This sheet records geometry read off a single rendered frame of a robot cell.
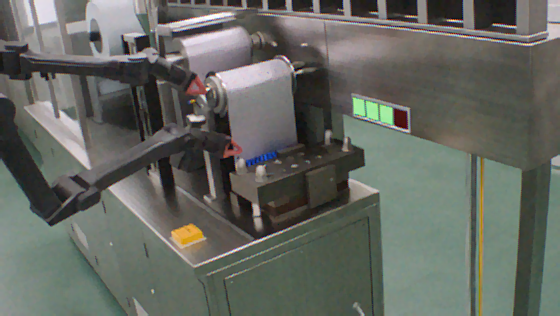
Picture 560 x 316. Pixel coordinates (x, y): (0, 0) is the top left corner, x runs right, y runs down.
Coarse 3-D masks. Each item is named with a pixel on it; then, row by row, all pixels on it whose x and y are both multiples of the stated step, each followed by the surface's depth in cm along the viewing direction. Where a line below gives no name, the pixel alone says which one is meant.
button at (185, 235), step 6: (180, 228) 175; (186, 228) 175; (192, 228) 174; (174, 234) 173; (180, 234) 172; (186, 234) 171; (192, 234) 171; (198, 234) 172; (180, 240) 169; (186, 240) 170; (192, 240) 171
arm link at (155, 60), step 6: (150, 54) 173; (156, 54) 170; (150, 60) 170; (156, 60) 169; (162, 60) 170; (168, 60) 172; (150, 66) 169; (156, 66) 168; (162, 66) 169; (168, 66) 171; (150, 72) 170; (156, 72) 170; (162, 72) 170; (162, 78) 172
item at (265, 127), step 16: (288, 96) 193; (240, 112) 185; (256, 112) 188; (272, 112) 191; (288, 112) 195; (240, 128) 186; (256, 128) 190; (272, 128) 193; (288, 128) 197; (240, 144) 188; (256, 144) 191; (272, 144) 195; (288, 144) 198
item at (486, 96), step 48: (288, 48) 204; (336, 48) 182; (384, 48) 163; (432, 48) 148; (480, 48) 135; (528, 48) 124; (336, 96) 189; (384, 96) 170; (432, 96) 153; (480, 96) 140; (528, 96) 128; (480, 144) 144; (528, 144) 132
